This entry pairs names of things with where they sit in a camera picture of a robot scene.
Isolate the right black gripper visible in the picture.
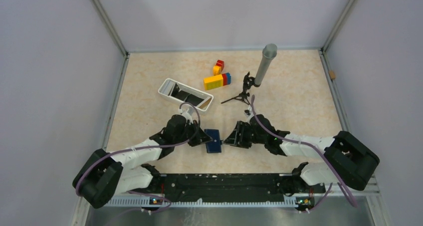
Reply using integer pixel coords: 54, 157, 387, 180
224, 120, 267, 149

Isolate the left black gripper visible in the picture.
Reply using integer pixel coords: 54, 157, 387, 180
174, 120, 212, 147

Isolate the blue leather card holder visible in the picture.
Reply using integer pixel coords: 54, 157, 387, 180
205, 129, 222, 154

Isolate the white rectangular tray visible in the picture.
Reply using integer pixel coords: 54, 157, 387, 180
158, 78, 214, 114

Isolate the black mini tripod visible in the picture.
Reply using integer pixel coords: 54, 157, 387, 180
221, 72, 255, 105

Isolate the grey microphone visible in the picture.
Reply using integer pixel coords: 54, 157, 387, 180
253, 43, 278, 87

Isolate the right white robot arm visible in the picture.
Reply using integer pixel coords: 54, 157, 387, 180
223, 110, 380, 192

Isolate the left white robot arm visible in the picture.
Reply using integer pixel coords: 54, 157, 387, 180
72, 103, 211, 209

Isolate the yellow toy block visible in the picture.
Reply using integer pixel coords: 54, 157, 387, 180
203, 74, 224, 90

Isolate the red blue toy block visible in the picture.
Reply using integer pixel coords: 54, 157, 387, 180
221, 72, 231, 86

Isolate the small orange toy block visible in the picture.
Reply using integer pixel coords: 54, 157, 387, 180
212, 65, 221, 76

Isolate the small red toy block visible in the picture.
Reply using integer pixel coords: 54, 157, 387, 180
216, 60, 224, 71

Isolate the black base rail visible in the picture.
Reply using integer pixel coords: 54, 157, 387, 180
134, 173, 326, 203

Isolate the small brown wall object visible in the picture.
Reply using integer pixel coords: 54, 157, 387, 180
328, 70, 336, 80

